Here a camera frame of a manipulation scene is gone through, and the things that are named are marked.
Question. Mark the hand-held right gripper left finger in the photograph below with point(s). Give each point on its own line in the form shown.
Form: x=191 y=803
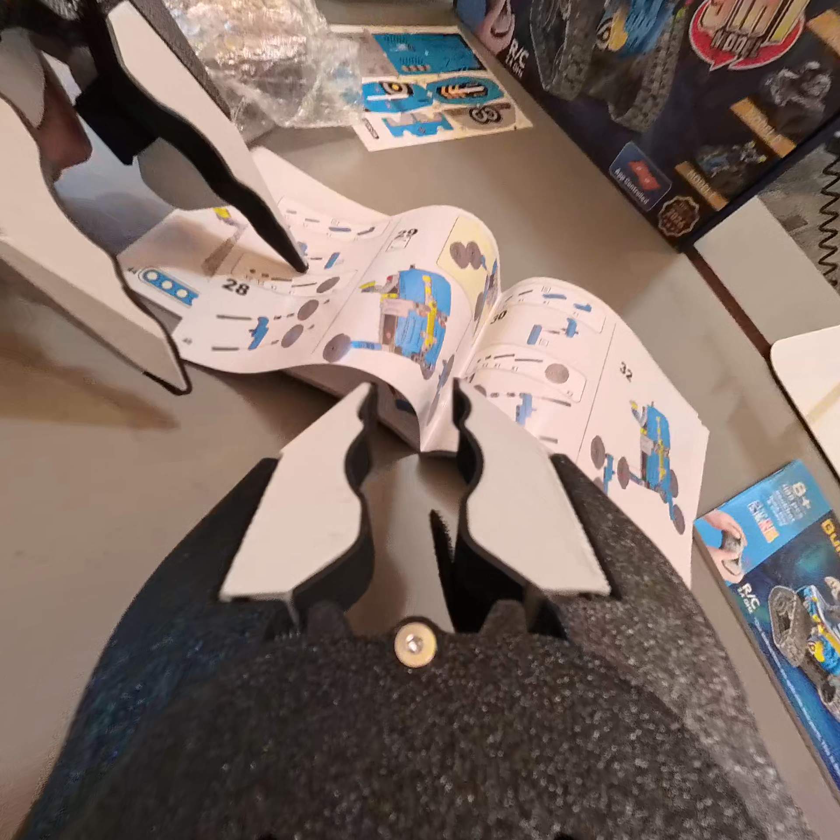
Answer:
x=295 y=525

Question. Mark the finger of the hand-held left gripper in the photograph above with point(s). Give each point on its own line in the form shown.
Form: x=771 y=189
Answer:
x=65 y=249
x=190 y=98

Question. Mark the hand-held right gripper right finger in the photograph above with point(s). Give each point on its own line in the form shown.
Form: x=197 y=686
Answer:
x=538 y=525

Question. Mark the clear bubble wrap bag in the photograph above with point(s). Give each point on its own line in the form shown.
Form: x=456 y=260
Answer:
x=275 y=65

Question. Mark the blue sticker sheet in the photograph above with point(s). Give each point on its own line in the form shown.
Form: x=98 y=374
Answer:
x=433 y=92

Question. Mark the small blue leaflet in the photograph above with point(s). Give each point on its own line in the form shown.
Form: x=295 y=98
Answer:
x=407 y=295

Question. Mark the large blue instruction booklet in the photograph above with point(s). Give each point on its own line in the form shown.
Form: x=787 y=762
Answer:
x=787 y=590

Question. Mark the blue robot kit box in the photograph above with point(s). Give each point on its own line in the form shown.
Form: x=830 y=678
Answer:
x=656 y=98

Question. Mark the white desk stand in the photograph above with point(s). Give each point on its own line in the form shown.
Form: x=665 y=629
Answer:
x=810 y=394

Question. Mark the person's left hand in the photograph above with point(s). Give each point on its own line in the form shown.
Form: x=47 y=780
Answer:
x=65 y=131

